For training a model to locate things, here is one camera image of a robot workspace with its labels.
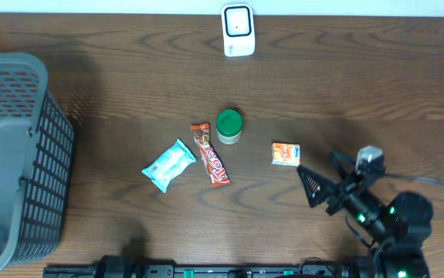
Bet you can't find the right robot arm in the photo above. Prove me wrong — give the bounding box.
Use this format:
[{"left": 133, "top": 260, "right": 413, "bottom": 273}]
[{"left": 297, "top": 146, "right": 433, "bottom": 277}]

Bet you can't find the teal white snack packet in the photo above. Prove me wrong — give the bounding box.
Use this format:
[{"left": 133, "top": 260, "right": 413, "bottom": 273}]
[{"left": 141, "top": 138, "right": 197, "bottom": 193}]

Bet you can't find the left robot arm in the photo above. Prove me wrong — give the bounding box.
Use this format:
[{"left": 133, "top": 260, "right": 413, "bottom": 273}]
[{"left": 42, "top": 256, "right": 136, "bottom": 278}]

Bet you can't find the orange small snack packet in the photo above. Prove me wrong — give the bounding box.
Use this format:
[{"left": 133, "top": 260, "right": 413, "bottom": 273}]
[{"left": 272, "top": 143, "right": 300, "bottom": 166}]

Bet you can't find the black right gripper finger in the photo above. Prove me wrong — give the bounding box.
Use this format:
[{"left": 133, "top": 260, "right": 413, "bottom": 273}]
[
  {"left": 297, "top": 165, "right": 338, "bottom": 208},
  {"left": 329, "top": 151, "right": 356, "bottom": 178}
]

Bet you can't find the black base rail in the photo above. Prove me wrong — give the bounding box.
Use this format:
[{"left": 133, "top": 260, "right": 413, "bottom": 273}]
[{"left": 42, "top": 263, "right": 361, "bottom": 278}]

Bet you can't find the grey plastic mesh basket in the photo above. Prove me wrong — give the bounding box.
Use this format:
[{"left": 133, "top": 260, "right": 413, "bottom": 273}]
[{"left": 0, "top": 53, "right": 75, "bottom": 272}]

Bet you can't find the red Top chocolate bar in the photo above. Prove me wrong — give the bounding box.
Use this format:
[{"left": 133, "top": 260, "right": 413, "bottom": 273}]
[{"left": 190, "top": 123, "right": 231, "bottom": 188}]

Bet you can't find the green lid jar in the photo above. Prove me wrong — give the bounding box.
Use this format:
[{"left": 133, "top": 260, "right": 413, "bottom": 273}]
[{"left": 216, "top": 110, "right": 243, "bottom": 144}]

